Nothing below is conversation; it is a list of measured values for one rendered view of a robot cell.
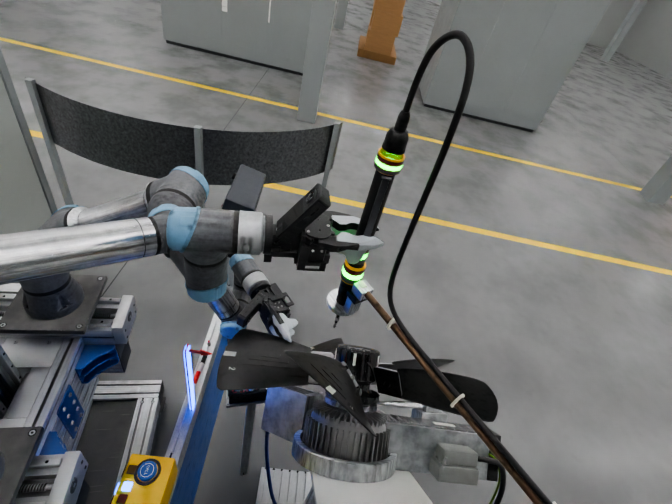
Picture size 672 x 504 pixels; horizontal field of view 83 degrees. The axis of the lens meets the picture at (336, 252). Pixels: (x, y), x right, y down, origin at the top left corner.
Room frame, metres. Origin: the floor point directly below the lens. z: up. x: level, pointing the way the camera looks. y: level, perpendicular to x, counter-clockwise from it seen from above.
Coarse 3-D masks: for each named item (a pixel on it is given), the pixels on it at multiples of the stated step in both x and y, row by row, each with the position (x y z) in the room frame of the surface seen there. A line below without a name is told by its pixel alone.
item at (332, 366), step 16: (288, 352) 0.42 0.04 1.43; (304, 352) 0.45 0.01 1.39; (304, 368) 0.38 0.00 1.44; (320, 368) 0.42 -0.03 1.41; (336, 368) 0.47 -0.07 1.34; (320, 384) 0.36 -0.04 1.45; (336, 384) 0.40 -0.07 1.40; (352, 384) 0.47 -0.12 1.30; (336, 400) 0.34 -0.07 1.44; (352, 400) 0.39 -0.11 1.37
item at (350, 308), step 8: (352, 288) 0.53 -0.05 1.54; (360, 288) 0.52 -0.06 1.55; (368, 288) 0.52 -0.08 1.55; (328, 296) 0.55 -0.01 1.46; (336, 296) 0.56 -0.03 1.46; (352, 296) 0.51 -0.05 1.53; (360, 296) 0.51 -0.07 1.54; (328, 304) 0.54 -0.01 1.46; (336, 304) 0.54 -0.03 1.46; (352, 304) 0.52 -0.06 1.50; (360, 304) 0.54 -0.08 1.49; (336, 312) 0.52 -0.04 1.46; (344, 312) 0.52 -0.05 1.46; (352, 312) 0.53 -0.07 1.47
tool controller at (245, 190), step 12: (240, 168) 1.28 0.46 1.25; (252, 168) 1.32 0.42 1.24; (240, 180) 1.21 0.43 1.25; (252, 180) 1.24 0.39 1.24; (264, 180) 1.29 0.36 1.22; (228, 192) 1.11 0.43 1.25; (240, 192) 1.14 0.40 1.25; (252, 192) 1.17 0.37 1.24; (228, 204) 1.06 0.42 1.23; (240, 204) 1.07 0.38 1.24; (252, 204) 1.10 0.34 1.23
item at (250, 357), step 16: (240, 336) 0.60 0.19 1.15; (256, 336) 0.61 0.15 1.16; (272, 336) 0.62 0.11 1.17; (240, 352) 0.54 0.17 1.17; (256, 352) 0.55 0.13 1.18; (272, 352) 0.56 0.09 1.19; (224, 368) 0.48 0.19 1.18; (240, 368) 0.50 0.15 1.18; (256, 368) 0.51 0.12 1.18; (272, 368) 0.52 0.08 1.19; (288, 368) 0.53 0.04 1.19; (224, 384) 0.44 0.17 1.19; (240, 384) 0.45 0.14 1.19; (256, 384) 0.46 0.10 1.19; (272, 384) 0.48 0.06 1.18; (288, 384) 0.49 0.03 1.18; (304, 384) 0.50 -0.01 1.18
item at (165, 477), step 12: (132, 456) 0.28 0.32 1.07; (144, 456) 0.28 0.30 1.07; (156, 456) 0.29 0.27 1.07; (168, 468) 0.27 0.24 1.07; (132, 480) 0.23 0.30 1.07; (156, 480) 0.24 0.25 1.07; (168, 480) 0.25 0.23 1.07; (120, 492) 0.21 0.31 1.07; (132, 492) 0.21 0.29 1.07; (144, 492) 0.22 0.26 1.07; (156, 492) 0.22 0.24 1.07; (168, 492) 0.24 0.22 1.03
